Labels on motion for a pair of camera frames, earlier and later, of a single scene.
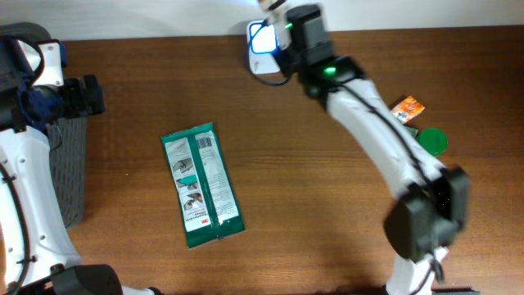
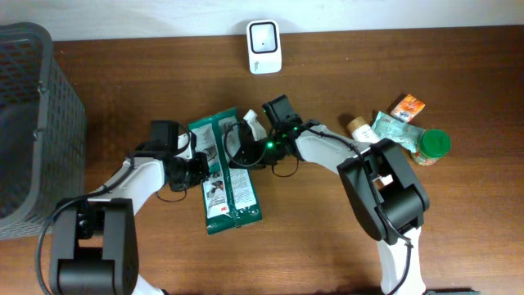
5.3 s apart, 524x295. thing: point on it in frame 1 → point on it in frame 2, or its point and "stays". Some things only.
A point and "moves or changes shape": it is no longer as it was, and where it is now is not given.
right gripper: (284, 70) → (244, 153)
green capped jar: (433, 140) stays
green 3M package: (203, 191) moves or changes shape
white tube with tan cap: (264, 5) moves or changes shape
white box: (263, 53) stays
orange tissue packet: (408, 109) stays
